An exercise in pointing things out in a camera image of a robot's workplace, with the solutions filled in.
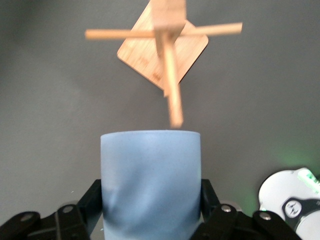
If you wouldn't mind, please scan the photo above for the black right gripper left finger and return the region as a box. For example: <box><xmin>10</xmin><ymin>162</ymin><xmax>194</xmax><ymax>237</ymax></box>
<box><xmin>0</xmin><ymin>179</ymin><xmax>103</xmax><ymax>240</ymax></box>

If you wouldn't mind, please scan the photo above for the wooden mug tree stand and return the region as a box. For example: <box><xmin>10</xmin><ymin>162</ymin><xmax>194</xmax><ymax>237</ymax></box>
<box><xmin>84</xmin><ymin>0</ymin><xmax>243</xmax><ymax>128</ymax></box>

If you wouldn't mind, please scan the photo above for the light blue plastic cup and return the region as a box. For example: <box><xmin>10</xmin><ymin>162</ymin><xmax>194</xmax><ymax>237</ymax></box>
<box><xmin>99</xmin><ymin>129</ymin><xmax>202</xmax><ymax>240</ymax></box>

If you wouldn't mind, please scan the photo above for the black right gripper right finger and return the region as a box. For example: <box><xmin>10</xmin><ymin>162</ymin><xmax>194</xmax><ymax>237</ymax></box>
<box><xmin>191</xmin><ymin>179</ymin><xmax>301</xmax><ymax>240</ymax></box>

